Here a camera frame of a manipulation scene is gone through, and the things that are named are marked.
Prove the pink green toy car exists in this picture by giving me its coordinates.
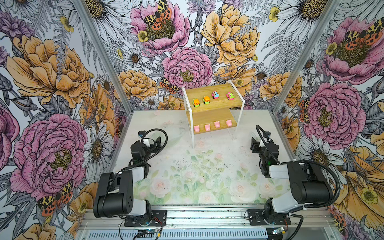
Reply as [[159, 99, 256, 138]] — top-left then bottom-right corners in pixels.
[[227, 92, 235, 101]]

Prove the pink blue toy car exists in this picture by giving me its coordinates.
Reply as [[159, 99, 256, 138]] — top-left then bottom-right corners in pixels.
[[212, 91, 220, 99]]

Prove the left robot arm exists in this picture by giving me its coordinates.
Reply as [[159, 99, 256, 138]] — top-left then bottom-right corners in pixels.
[[93, 129, 168, 227]]

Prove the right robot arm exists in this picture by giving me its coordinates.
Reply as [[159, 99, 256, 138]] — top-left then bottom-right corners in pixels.
[[250, 126, 341, 225]]

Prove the wooden two-tier shelf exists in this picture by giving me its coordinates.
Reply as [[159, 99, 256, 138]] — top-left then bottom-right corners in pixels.
[[182, 80, 245, 148]]

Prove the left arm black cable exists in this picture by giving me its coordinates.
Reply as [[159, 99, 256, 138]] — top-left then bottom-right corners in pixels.
[[128, 128, 169, 170]]

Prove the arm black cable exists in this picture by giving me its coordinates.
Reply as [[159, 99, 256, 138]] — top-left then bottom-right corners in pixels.
[[255, 125, 341, 208], [128, 128, 169, 170]]

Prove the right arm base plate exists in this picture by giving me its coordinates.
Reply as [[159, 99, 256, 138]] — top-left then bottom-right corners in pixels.
[[246, 209, 291, 226]]

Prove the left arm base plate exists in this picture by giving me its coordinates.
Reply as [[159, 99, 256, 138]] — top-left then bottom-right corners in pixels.
[[124, 210, 168, 227]]

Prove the aluminium frame rail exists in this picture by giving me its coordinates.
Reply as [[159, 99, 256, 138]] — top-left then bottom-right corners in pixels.
[[79, 205, 334, 230]]

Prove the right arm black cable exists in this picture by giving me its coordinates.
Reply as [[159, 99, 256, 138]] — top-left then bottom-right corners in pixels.
[[255, 125, 341, 208]]

